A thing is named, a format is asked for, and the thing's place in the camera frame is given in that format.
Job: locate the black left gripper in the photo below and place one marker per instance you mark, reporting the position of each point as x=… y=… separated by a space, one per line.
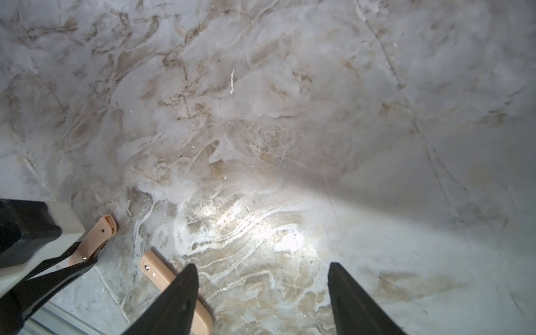
x=37 y=288

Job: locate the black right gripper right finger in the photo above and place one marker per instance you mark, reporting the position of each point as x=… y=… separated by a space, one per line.
x=354 y=311

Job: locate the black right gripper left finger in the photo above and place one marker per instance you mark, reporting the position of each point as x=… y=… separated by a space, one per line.
x=173 y=311

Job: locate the pink knife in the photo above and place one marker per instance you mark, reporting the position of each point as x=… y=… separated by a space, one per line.
x=162 y=276
x=104 y=230

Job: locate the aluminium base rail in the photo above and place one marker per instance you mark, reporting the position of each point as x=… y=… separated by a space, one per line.
x=51 y=319

